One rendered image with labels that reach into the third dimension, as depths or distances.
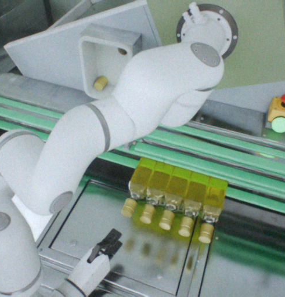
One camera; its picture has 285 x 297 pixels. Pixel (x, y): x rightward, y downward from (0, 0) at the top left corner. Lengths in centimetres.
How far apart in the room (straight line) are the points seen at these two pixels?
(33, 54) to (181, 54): 83
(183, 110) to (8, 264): 38
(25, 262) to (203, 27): 60
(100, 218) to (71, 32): 62
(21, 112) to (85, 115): 76
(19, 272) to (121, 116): 29
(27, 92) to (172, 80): 86
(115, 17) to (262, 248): 87
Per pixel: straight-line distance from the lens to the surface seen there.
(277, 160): 95
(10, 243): 50
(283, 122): 95
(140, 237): 102
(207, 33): 75
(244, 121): 100
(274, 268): 111
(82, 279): 79
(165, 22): 85
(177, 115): 58
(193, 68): 50
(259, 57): 85
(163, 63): 48
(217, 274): 104
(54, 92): 123
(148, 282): 96
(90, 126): 46
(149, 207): 90
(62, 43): 115
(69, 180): 44
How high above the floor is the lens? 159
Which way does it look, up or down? 40 degrees down
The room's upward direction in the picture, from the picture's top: 154 degrees counter-clockwise
